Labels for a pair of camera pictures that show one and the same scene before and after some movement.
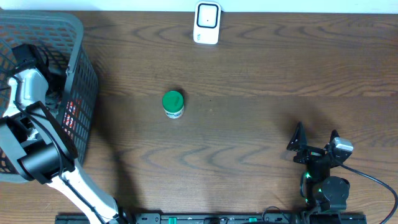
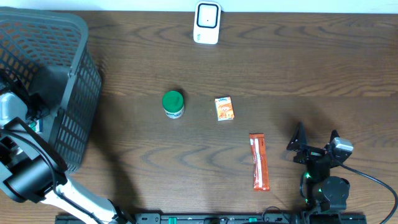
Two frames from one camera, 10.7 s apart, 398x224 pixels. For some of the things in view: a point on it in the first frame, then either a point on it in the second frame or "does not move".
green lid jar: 173,102 does not move
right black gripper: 310,153 does not move
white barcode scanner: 207,21 does not move
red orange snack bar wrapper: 71,115 → 260,178
